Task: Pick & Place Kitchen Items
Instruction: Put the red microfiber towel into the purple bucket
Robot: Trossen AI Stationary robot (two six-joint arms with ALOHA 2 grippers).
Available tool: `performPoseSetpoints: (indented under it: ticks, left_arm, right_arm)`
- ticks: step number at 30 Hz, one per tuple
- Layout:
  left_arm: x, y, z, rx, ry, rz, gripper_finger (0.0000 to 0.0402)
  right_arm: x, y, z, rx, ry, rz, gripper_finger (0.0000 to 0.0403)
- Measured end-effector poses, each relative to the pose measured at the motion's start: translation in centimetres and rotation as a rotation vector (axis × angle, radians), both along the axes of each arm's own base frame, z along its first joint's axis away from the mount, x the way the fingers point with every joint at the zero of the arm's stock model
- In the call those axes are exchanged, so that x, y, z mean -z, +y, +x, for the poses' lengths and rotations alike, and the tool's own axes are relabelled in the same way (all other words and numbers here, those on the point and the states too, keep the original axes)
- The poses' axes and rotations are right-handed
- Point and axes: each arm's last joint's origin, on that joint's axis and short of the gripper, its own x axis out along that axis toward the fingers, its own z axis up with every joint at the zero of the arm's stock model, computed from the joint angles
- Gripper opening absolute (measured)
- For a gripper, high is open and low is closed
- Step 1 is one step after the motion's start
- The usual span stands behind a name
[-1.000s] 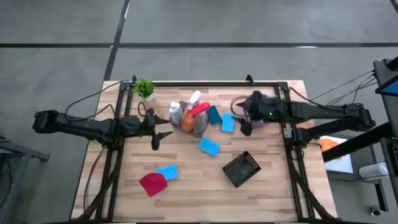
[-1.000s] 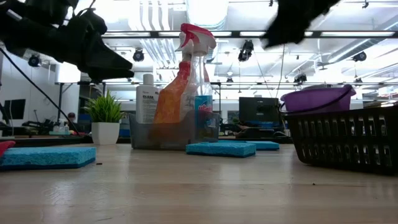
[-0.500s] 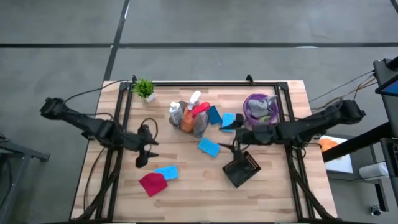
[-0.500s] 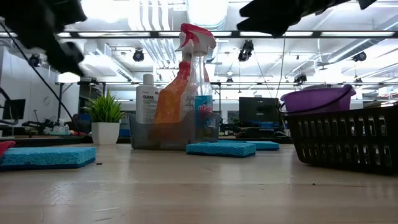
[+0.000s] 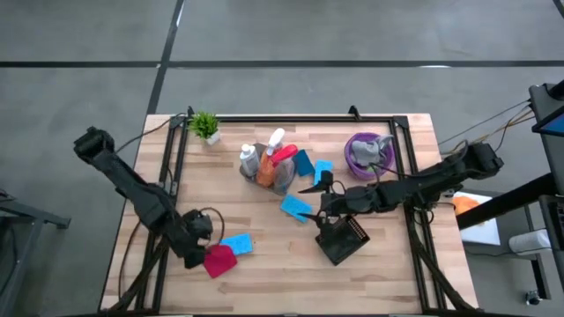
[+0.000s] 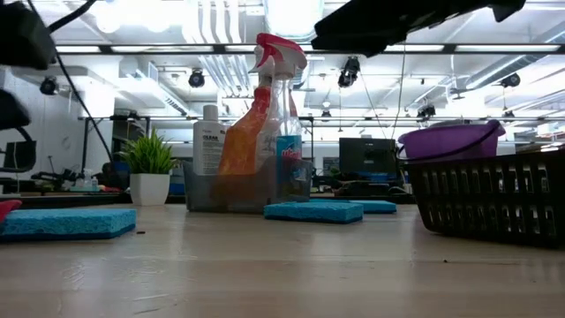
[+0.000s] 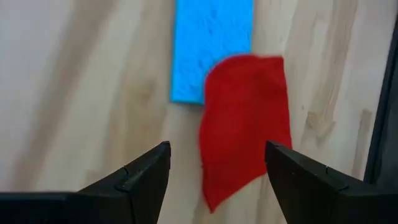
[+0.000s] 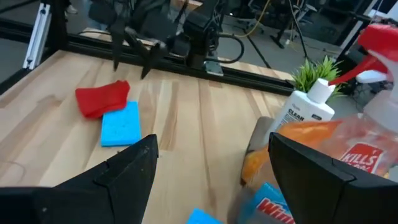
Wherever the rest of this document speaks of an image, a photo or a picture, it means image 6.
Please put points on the black computer monitor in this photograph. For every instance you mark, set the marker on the black computer monitor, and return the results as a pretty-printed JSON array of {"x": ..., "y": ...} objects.
[{"x": 366, "y": 156}]

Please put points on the black plastic basket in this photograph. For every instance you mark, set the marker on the black plastic basket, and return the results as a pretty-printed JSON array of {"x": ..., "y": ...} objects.
[{"x": 485, "y": 199}]

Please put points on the purple plastic bucket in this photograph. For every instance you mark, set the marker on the purple plastic bucket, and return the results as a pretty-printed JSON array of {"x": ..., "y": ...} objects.
[{"x": 446, "y": 141}]

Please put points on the blue sponge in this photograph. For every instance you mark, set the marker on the blue sponge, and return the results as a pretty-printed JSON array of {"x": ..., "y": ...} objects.
[
  {"x": 375, "y": 206},
  {"x": 313, "y": 212},
  {"x": 66, "y": 223}
]

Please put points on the white plastic bottle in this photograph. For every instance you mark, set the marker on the white plastic bottle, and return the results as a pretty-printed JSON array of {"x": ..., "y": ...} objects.
[{"x": 207, "y": 146}]

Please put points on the grey translucent plastic bin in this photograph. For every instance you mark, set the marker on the grey translucent plastic bin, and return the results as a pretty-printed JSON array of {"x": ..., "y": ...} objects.
[{"x": 247, "y": 199}]

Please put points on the orange liquid spray bottle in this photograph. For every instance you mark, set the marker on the orange liquid spray bottle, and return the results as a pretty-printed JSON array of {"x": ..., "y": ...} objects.
[{"x": 240, "y": 146}]

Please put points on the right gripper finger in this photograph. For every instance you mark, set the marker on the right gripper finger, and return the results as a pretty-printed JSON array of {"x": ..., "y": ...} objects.
[{"x": 362, "y": 40}]

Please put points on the green plant in white pot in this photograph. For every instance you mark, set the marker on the green plant in white pot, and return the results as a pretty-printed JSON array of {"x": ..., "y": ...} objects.
[{"x": 149, "y": 190}]

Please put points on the red cloth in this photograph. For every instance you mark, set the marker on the red cloth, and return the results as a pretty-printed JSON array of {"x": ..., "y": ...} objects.
[{"x": 8, "y": 207}]

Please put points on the black ceiling spotlight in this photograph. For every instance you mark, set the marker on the black ceiling spotlight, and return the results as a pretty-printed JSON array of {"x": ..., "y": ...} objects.
[
  {"x": 196, "y": 78},
  {"x": 426, "y": 111},
  {"x": 510, "y": 80},
  {"x": 48, "y": 86},
  {"x": 348, "y": 73}
]

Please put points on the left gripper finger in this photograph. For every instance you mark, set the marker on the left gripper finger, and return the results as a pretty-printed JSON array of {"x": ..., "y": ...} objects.
[{"x": 12, "y": 110}]

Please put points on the small black monitor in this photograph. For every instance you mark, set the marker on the small black monitor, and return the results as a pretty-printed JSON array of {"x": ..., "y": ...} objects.
[{"x": 22, "y": 154}]

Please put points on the blue liquid spray bottle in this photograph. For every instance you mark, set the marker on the blue liquid spray bottle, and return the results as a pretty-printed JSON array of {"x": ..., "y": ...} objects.
[{"x": 289, "y": 152}]

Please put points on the black aluminium rig frame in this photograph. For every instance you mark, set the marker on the black aluminium rig frame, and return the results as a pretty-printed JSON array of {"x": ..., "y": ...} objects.
[{"x": 66, "y": 199}]

